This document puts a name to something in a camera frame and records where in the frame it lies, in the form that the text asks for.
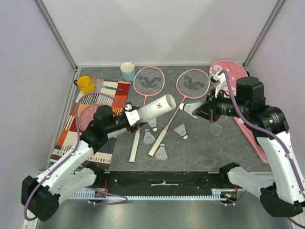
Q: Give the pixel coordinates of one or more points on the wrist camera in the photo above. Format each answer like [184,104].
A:
[218,78]
[133,114]

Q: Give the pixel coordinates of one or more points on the aluminium frame post left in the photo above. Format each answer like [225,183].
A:
[54,30]

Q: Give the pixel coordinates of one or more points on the yellow enamel mug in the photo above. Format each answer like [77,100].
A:
[85,84]

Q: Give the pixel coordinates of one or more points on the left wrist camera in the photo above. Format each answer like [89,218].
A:
[133,114]

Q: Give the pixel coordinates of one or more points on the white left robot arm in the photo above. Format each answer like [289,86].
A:
[42,195]

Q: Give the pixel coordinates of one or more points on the white shuttlecock black band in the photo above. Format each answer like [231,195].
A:
[148,137]

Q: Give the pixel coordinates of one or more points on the white shuttlecock bottom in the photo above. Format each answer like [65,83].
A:
[161,153]

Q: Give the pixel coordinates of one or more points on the light blue mug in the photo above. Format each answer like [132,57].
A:
[128,71]

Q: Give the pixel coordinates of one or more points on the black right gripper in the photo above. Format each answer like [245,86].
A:
[211,110]

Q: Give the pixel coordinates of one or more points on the white feather shuttlecock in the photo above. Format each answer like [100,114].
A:
[153,124]

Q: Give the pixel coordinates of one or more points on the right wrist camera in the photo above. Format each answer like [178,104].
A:
[218,78]

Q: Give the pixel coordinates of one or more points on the aluminium frame post right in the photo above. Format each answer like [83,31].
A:
[265,29]

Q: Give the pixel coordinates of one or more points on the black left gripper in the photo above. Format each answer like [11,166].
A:
[134,129]

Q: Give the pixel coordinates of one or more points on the colourful patchwork placemat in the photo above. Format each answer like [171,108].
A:
[68,135]

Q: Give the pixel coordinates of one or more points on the white slotted cable duct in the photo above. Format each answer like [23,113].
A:
[87,194]

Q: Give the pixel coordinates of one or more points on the aluminium frame post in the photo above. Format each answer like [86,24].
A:
[54,30]
[265,29]

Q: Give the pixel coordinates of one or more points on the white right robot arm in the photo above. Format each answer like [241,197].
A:
[284,197]

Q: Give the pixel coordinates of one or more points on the white shuttlecock tube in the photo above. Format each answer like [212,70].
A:
[157,108]

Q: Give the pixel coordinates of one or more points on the pink dotted plate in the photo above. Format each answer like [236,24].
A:
[85,114]

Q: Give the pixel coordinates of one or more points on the pink badminton racket left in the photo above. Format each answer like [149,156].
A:
[149,81]

